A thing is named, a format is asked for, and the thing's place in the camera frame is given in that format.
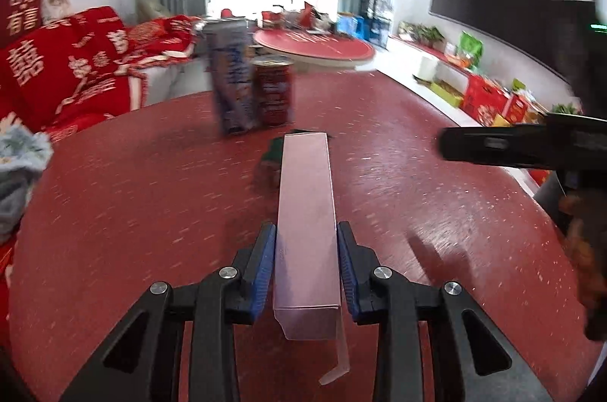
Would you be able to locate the red covered sofa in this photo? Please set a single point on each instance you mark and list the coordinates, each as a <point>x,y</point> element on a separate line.
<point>85,70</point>

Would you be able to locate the red plastic chair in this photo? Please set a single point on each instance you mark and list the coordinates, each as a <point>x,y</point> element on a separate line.
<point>228,13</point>

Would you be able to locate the blue plastic stool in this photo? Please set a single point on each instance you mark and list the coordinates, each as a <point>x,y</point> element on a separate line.
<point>367,29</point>
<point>347,26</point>

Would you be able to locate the long pink cardboard box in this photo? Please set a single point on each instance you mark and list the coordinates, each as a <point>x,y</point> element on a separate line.
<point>306,217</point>

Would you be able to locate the photo print pillow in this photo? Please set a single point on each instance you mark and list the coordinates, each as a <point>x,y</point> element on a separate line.
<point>56,6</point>

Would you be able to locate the green leafy plant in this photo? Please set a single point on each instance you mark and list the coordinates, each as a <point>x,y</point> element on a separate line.
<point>422,34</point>

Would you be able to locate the white cylindrical appliance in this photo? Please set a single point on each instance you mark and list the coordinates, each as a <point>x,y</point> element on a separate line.
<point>424,67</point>

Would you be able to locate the dark green foil packet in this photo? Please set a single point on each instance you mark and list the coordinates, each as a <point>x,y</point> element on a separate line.
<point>271,155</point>

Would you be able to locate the black round trash bin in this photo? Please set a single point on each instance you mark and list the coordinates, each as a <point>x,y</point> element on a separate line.
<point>545,202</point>

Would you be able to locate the person's right hand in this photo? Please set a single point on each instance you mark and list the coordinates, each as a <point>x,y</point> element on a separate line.
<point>583,240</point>

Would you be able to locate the red printed pillow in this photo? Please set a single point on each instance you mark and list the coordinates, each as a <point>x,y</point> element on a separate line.
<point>19,15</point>

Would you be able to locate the beige armchair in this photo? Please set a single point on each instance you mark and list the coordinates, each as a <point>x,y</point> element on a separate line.
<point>151,9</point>

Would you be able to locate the potted green plant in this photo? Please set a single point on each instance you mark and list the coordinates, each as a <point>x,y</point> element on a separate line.
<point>564,108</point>

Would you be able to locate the grey fluffy blanket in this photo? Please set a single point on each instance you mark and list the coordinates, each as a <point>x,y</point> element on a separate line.
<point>19,164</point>

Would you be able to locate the green plastic bag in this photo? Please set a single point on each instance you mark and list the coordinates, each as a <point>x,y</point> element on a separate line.
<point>470,50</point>

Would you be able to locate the short red drink can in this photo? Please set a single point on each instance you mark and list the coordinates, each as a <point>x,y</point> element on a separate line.
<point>272,93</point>

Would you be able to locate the low television cabinet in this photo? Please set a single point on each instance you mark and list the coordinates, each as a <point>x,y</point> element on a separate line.
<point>403,60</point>

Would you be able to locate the round red top table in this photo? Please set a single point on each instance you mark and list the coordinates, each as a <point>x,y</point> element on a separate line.
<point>317,46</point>

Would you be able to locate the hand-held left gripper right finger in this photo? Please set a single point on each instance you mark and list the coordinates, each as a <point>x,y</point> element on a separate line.
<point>348,274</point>

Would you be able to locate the tall blue white drink can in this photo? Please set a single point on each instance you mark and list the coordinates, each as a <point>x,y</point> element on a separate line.
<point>230,79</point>

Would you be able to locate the clutter of boxes and cups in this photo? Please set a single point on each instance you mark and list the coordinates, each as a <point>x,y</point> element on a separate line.
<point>294,18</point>

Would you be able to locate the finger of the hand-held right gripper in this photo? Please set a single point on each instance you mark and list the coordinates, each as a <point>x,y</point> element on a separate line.
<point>493,144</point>

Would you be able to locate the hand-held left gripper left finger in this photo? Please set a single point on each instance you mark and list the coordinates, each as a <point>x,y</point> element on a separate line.
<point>265,271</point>

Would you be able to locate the pile of red gift boxes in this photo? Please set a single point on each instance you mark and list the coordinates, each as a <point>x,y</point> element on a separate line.
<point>488,103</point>

